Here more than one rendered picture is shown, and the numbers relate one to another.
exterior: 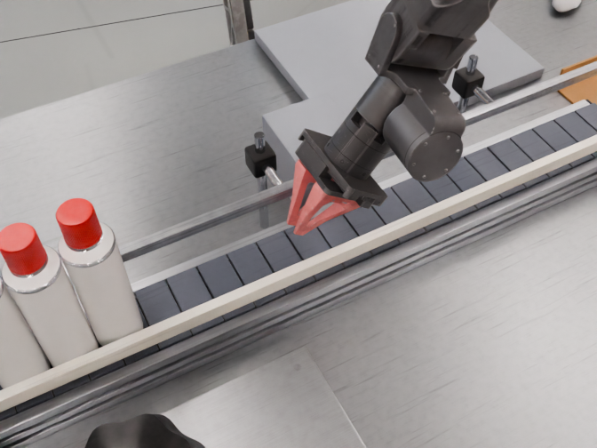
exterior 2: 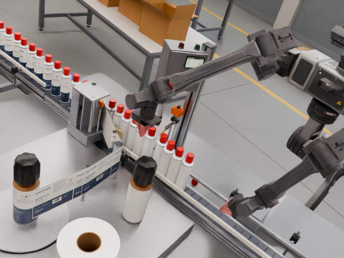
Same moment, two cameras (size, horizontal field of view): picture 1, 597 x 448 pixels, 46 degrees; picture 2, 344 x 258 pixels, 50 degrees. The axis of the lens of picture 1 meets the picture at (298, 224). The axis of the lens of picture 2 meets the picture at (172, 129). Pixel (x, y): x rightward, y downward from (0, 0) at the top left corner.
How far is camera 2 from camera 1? 101 cm
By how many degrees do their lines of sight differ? 43
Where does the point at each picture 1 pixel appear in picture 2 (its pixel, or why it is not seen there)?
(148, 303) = (188, 191)
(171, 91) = (253, 183)
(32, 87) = (266, 178)
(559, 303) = not seen: outside the picture
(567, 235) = not seen: outside the picture
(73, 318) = (174, 171)
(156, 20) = (323, 203)
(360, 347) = (203, 242)
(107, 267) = (185, 168)
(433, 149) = (242, 208)
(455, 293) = not seen: outside the picture
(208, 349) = (184, 207)
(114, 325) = (177, 181)
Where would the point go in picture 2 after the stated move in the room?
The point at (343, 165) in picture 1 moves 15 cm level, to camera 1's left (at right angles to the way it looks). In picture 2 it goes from (235, 202) to (218, 176)
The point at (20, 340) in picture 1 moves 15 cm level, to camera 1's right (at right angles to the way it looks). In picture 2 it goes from (165, 165) to (178, 189)
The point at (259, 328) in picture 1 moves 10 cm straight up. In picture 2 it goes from (195, 216) to (201, 200)
